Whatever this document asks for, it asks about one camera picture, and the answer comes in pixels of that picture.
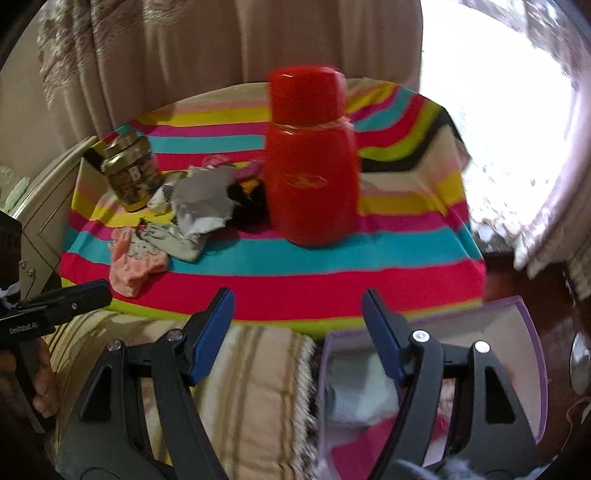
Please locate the grey white cloth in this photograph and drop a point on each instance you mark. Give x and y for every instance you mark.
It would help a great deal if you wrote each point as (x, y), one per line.
(200, 200)

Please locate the striped colourful table cloth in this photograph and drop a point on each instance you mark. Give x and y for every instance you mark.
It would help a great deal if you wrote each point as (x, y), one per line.
(413, 241)

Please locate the glass jar with gold lid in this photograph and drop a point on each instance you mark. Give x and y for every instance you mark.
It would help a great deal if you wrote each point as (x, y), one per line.
(131, 169)

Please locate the left hand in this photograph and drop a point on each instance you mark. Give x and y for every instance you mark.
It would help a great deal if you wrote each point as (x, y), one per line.
(45, 401)

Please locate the beige curtain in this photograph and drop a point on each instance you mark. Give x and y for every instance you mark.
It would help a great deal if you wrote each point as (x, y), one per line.
(98, 64)

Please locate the pink fluffy cloth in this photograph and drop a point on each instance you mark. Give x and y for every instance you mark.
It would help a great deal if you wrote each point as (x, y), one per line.
(132, 261)

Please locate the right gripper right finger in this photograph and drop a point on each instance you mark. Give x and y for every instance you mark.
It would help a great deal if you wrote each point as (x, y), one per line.
(488, 429)

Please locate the magenta knitted cloth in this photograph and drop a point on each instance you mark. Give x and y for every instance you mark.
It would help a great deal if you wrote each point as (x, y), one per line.
(249, 171)

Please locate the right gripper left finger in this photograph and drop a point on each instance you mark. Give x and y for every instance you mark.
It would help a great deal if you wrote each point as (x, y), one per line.
(106, 436)

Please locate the black fluffy pompom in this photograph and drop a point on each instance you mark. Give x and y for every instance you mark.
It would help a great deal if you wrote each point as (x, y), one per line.
(248, 211)

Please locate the pink hair scrunchie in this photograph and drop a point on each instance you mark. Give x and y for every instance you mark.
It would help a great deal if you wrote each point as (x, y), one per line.
(215, 161)

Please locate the purple storage box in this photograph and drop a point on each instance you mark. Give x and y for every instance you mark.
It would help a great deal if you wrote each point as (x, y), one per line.
(351, 452)

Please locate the orange yellow cloth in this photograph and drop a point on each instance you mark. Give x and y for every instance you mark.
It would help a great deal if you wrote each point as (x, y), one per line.
(249, 185)

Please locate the light blue towel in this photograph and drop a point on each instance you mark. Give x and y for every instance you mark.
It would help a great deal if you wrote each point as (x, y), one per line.
(357, 390)

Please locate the red plastic canister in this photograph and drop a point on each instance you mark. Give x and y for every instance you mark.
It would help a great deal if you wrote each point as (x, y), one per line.
(311, 170)

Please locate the beige striped sofa cushion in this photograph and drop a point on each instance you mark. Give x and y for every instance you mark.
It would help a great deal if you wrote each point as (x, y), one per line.
(256, 404)

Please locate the white cabinet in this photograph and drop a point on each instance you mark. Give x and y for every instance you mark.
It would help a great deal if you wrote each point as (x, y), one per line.
(43, 212)

